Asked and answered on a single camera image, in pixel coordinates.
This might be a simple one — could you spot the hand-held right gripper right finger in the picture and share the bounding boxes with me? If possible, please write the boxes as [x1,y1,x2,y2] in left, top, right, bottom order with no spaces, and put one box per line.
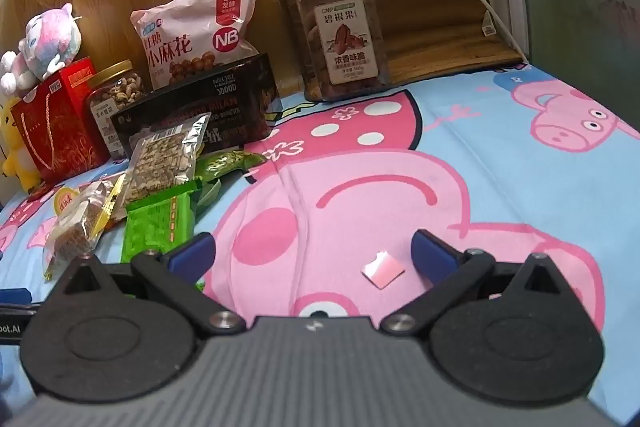
[380,229,574,339]

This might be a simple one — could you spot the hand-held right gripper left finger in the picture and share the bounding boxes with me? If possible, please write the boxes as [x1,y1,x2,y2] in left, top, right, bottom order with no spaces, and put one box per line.
[46,232,248,341]

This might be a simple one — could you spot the glossy green snack packet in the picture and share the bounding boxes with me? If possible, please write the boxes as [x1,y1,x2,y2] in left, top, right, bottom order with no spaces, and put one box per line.
[192,149,268,185]

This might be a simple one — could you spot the flat green snack packet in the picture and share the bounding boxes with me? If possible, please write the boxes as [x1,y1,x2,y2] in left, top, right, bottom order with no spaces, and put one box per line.
[121,184,198,264]

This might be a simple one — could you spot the pink paper scrap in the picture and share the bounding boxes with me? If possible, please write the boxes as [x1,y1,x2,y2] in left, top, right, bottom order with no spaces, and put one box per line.
[360,251,405,290]

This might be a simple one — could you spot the clear seed snack packet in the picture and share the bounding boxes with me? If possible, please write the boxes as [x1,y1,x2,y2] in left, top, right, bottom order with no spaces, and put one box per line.
[120,112,211,208]

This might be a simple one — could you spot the printed bed sheet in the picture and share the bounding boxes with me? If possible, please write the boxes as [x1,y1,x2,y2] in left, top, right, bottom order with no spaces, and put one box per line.
[0,62,640,427]

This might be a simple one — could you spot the clear brown snack packet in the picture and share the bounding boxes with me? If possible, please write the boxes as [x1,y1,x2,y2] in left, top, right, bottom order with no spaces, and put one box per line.
[42,179,118,283]

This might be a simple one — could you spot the round yellow snack packet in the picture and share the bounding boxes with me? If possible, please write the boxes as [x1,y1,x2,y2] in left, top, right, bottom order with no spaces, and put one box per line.
[52,187,82,219]

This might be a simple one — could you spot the black gift box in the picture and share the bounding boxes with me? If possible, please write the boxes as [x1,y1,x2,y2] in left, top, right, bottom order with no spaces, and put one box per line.
[110,53,283,158]

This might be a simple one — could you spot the yellow plush toy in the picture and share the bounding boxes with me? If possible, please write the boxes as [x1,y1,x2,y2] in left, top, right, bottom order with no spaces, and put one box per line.
[0,97,43,192]

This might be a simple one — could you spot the red gift bag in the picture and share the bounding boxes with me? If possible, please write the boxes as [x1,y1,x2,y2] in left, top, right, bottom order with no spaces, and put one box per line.
[11,57,111,185]

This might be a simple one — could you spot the small gold-lid nut jar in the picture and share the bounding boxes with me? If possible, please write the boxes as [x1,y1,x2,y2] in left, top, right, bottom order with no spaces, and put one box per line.
[85,59,148,160]

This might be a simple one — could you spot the pink snack bag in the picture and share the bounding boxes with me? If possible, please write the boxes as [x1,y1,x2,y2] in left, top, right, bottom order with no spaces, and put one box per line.
[130,0,258,90]

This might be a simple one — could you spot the large gold-lid nut jar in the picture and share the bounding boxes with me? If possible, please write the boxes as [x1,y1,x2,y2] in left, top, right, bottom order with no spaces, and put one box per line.
[292,0,391,102]

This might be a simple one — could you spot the pink plush toy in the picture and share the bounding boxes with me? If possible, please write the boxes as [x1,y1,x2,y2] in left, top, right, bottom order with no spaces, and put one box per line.
[0,2,83,98]

